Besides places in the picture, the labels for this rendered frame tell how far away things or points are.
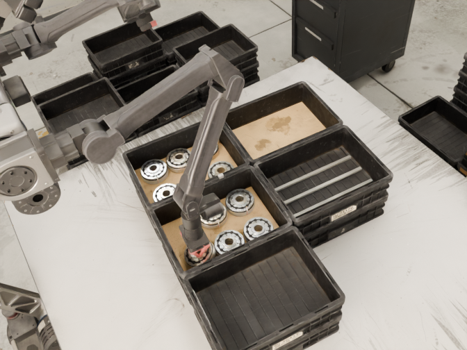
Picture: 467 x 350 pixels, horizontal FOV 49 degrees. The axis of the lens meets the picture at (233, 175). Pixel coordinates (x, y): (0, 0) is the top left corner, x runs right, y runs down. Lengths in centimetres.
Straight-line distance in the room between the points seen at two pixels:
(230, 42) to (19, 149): 209
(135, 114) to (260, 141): 86
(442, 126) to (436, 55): 103
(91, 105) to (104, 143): 167
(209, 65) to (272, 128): 84
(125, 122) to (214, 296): 67
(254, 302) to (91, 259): 67
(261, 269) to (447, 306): 62
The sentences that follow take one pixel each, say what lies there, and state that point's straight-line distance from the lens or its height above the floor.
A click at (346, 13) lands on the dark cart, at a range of 305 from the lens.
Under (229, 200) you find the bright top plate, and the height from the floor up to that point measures 86.
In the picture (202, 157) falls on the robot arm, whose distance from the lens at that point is 142.
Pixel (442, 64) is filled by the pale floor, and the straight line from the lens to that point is 387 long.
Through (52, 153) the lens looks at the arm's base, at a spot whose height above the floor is 148.
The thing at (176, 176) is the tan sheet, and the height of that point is 83.
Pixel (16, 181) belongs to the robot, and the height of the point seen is 145.
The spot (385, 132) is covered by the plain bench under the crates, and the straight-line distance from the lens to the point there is 230.
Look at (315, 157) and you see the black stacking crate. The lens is 199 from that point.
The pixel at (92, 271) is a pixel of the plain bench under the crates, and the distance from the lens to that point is 197.
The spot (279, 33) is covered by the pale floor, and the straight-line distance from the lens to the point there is 406.
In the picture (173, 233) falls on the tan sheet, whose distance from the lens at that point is 181.
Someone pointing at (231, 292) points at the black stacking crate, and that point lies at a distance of 167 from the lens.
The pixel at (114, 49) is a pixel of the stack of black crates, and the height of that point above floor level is 49.
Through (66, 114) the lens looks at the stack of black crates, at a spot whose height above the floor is 49.
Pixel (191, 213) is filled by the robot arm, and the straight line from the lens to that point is 149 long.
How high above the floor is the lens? 231
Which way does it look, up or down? 50 degrees down
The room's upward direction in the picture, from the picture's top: 7 degrees counter-clockwise
